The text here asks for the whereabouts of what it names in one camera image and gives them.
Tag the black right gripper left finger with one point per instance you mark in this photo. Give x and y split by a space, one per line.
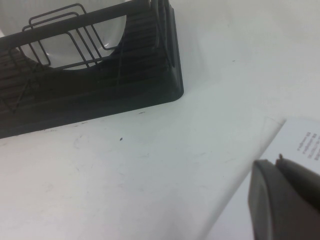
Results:
280 205

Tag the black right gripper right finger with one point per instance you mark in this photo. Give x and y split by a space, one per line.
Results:
300 171

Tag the grey plate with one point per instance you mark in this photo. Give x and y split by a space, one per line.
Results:
60 50

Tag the black dish drying rack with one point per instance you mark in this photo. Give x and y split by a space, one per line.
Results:
100 105

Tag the white printed paper sheet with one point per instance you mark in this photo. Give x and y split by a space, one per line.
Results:
295 135

